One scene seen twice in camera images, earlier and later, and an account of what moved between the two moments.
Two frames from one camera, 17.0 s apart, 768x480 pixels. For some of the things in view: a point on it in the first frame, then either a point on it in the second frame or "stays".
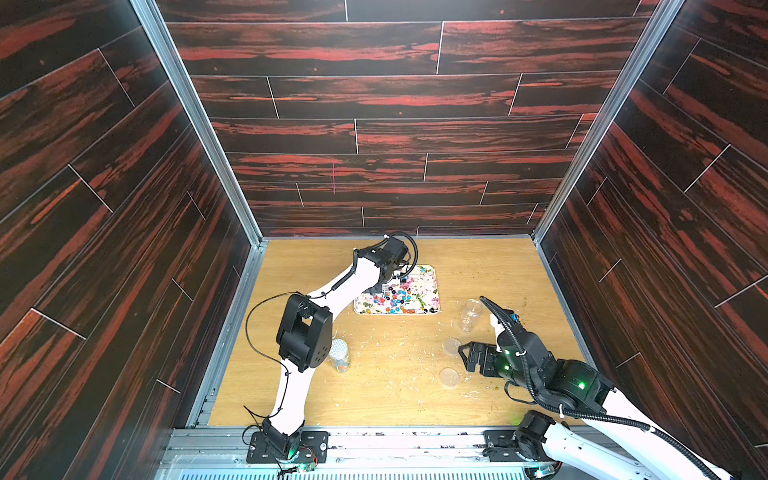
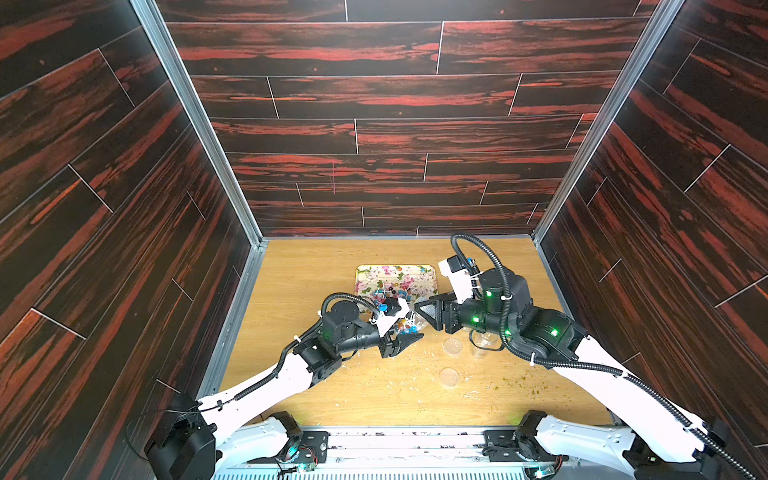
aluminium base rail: [223, 454] stays
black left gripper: [376, 290] to [395, 345]
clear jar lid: [449, 377] stays
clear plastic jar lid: [451, 346] stays
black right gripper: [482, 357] to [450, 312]
